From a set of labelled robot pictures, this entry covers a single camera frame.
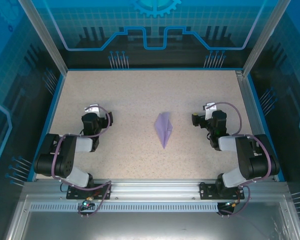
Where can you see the purple paper sheet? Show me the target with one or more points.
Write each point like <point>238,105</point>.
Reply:
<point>162,127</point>

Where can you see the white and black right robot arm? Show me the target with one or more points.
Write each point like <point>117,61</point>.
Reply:
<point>226,143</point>

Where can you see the blue table border strip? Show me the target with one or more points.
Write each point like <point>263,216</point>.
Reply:
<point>48,125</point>
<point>263,125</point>

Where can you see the blue printed side panel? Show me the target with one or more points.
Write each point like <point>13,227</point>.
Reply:
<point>290,87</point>
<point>5,75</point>

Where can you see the grey metal shelf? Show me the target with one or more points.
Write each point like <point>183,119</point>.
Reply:
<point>150,227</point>

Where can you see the aluminium side rail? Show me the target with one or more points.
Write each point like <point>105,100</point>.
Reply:
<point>248,100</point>

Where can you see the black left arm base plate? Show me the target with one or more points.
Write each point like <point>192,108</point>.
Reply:
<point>100,191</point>

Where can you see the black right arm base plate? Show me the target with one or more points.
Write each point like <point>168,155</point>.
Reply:
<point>206,191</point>

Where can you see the long aluminium base rail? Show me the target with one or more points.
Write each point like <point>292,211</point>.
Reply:
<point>155,190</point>

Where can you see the aluminium frame post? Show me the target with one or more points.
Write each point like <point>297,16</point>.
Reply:
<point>263,37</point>
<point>46,37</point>

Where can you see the wide blue printed enclosure panel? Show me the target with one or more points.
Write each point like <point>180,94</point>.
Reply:
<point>90,15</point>

